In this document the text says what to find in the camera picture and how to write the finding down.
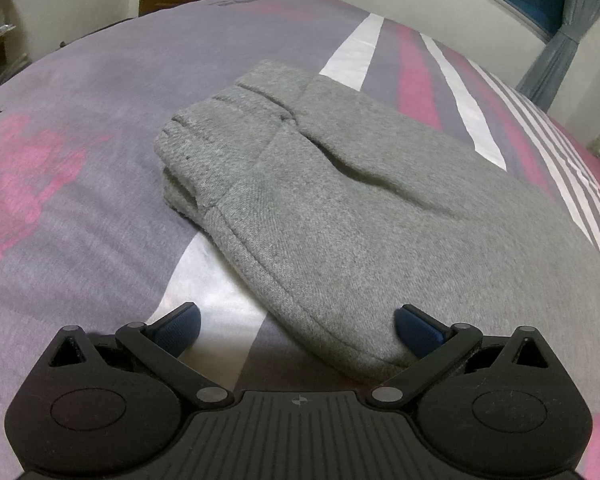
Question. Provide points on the grey curtain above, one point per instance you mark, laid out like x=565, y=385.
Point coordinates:
x=570, y=45

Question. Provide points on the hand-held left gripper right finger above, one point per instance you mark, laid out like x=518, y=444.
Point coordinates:
x=416, y=327

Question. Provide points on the striped purple bed sheet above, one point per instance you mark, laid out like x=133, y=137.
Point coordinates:
x=105, y=85

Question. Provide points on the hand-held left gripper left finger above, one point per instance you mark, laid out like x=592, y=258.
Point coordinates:
x=179, y=327

